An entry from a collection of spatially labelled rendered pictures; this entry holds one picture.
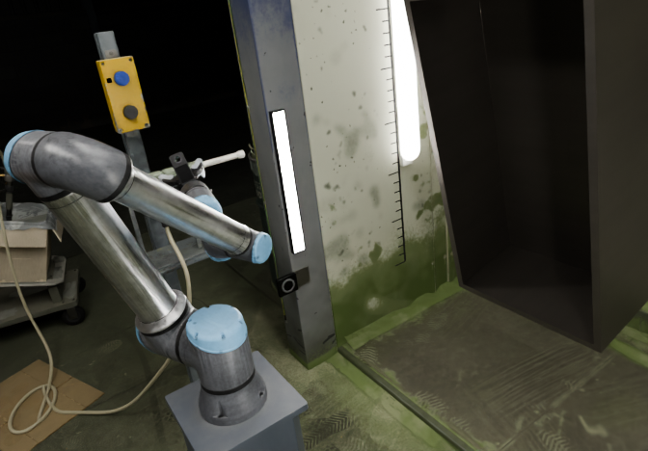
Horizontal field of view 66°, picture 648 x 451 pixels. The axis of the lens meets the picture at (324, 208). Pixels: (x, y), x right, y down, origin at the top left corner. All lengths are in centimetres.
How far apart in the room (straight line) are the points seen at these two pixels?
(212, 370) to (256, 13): 127
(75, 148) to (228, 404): 75
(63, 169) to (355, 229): 157
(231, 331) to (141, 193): 43
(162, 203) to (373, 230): 146
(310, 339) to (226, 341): 118
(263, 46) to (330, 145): 51
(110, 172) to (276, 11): 114
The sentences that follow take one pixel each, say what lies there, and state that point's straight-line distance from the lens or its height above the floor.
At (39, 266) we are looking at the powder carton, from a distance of 336.
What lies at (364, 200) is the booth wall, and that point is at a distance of 236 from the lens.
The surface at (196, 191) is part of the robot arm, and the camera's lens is 150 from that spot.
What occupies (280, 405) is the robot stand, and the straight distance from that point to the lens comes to 146.
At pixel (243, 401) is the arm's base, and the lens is 142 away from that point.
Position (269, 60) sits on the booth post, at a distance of 200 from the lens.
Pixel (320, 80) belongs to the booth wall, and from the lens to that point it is 212.
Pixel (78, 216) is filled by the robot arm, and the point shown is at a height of 127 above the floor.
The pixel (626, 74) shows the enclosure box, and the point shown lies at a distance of 154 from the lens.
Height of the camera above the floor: 162
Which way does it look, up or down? 22 degrees down
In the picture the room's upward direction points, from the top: 7 degrees counter-clockwise
